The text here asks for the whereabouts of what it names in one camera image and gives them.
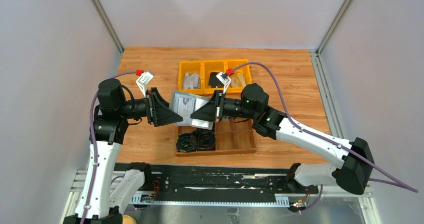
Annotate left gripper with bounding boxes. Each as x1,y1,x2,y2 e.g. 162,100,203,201
119,88,184,126

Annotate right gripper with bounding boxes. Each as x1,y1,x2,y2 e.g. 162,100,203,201
191,89,258,123

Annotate grey card holder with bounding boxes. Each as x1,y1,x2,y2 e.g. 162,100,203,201
169,91,213,130

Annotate white credit card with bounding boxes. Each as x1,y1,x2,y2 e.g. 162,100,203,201
176,97,196,118

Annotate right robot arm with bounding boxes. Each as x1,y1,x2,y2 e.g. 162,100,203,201
191,83,374,195

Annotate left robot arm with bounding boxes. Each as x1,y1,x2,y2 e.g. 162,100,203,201
63,78,182,224

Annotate black card wallet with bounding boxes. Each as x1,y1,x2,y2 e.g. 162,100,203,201
208,72,224,88

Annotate white cards in bin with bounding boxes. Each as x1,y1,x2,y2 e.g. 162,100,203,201
182,73,201,90

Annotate beige cards in bin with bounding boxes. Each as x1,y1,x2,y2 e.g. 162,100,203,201
230,72,247,88

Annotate rolled tie bottom centre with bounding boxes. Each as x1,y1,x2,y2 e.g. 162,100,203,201
190,129,216,151

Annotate rolled tie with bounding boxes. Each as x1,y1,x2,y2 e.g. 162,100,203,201
176,133,195,153
190,129,216,151

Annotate yellow three-bin tray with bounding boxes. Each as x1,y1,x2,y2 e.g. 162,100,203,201
178,59,253,95

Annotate wooden compartment tray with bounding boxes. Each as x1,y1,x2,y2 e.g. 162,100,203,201
175,118,257,157

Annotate rolled tie bottom left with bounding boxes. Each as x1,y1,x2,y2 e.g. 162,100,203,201
176,133,195,153

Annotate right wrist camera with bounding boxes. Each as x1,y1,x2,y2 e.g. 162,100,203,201
216,72,232,94

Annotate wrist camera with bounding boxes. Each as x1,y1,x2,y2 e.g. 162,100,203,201
135,69,154,97
216,72,232,94

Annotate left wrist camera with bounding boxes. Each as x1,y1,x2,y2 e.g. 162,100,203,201
135,69,154,97

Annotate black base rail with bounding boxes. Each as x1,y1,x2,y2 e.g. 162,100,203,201
140,165,319,204

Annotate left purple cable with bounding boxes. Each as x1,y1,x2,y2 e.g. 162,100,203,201
79,71,140,224

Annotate purple cable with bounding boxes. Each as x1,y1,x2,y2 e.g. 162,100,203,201
228,61,419,213
79,71,140,224

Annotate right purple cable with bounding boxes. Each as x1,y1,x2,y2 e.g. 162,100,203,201
228,61,419,213

